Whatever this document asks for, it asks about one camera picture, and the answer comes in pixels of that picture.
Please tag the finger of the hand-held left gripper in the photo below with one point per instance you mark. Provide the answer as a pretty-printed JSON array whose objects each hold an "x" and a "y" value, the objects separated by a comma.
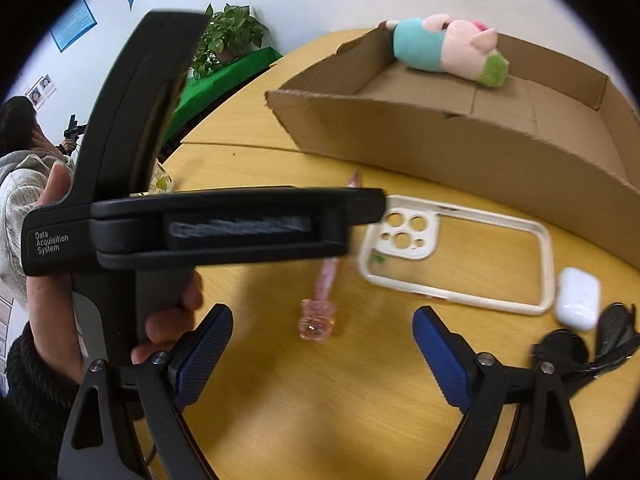
[
  {"x": 300, "y": 199},
  {"x": 225, "y": 254}
]

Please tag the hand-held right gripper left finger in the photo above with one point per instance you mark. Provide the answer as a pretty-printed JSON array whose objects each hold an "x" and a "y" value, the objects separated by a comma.
[{"x": 205, "y": 355}]

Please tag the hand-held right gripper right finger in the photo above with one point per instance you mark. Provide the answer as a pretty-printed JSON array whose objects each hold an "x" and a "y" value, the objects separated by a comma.
[{"x": 442, "y": 360}]

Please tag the pink translucent pen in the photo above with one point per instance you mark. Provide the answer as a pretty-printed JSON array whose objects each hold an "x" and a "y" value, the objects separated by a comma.
[{"x": 315, "y": 317}]

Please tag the white clear phone case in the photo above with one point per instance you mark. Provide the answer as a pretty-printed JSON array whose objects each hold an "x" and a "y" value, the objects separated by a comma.
[{"x": 546, "y": 270}]

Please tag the white earbuds case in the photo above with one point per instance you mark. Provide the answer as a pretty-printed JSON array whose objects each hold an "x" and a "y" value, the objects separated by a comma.
[{"x": 577, "y": 300}]

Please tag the brown cardboard box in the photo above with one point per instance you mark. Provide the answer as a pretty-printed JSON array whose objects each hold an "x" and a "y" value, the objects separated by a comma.
[{"x": 450, "y": 150}]

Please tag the pink pig plush toy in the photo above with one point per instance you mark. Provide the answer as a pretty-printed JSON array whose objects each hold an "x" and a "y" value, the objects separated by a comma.
[{"x": 425, "y": 45}]

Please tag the person's left forearm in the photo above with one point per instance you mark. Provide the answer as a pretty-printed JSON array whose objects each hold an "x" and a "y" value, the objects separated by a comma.
[{"x": 40, "y": 385}]

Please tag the person's left hand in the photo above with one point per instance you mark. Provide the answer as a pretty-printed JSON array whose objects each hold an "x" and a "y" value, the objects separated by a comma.
[{"x": 55, "y": 320}]

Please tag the yellow green packet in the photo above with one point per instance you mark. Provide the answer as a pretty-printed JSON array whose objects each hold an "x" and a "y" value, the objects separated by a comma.
[{"x": 162, "y": 180}]

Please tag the green table cloth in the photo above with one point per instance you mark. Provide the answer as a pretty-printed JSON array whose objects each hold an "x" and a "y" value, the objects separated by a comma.
[{"x": 220, "y": 85}]

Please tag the green potted plant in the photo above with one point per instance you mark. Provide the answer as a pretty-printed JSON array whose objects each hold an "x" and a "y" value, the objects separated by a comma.
[{"x": 230, "y": 30}]

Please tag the small wall photo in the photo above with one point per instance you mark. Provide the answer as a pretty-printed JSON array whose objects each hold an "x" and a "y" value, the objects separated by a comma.
[
  {"x": 35, "y": 97},
  {"x": 48, "y": 85}
]

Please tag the blue framed wall poster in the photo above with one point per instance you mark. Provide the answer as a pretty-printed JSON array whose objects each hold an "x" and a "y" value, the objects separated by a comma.
[{"x": 75, "y": 22}]

